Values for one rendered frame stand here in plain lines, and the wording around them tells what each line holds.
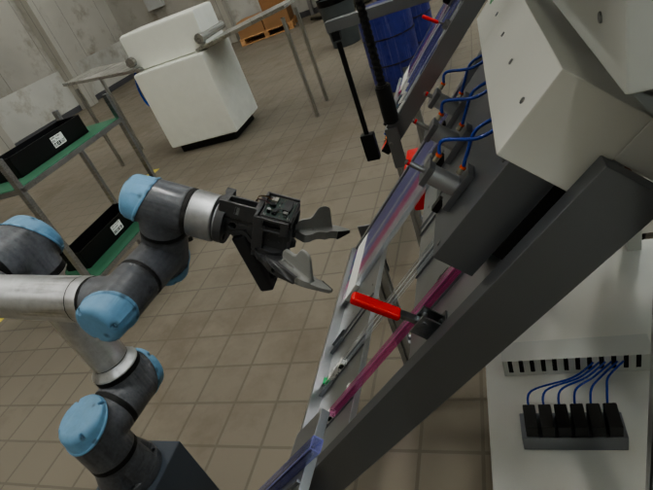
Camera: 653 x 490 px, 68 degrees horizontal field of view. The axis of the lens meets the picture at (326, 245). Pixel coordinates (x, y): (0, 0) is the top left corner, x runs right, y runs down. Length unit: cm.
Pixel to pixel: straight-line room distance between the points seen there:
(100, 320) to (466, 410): 133
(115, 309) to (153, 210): 15
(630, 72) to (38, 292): 80
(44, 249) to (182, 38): 427
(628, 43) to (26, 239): 102
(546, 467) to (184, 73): 478
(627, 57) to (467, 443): 149
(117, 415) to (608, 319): 109
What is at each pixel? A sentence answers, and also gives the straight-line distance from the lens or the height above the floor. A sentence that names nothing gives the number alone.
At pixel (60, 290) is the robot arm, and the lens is 84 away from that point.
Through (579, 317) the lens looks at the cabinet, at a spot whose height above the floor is 62.
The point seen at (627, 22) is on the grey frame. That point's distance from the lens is 35.
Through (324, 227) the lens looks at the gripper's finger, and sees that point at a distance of 80.
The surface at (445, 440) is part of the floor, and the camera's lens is 175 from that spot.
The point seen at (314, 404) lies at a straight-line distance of 99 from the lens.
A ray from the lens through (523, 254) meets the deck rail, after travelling 46.
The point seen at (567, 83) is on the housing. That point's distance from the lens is 42.
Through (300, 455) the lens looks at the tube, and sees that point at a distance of 49.
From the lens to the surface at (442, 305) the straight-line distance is 60.
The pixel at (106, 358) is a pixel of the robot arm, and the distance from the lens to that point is 124.
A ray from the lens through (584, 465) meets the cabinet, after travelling 97.
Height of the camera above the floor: 145
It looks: 31 degrees down
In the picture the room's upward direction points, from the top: 22 degrees counter-clockwise
